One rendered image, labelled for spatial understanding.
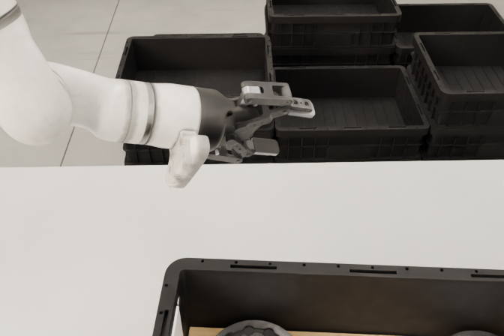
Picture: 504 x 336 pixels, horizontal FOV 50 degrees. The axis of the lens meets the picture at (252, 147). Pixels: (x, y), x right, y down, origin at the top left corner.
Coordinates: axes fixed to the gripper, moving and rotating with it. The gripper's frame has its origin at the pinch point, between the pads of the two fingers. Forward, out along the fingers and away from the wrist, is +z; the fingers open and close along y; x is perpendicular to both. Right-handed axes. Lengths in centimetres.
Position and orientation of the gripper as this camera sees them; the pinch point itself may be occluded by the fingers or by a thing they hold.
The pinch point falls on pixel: (290, 129)
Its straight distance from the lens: 70.8
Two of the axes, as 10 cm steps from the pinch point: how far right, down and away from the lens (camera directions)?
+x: 1.8, 8.6, -4.8
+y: -4.4, 5.1, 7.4
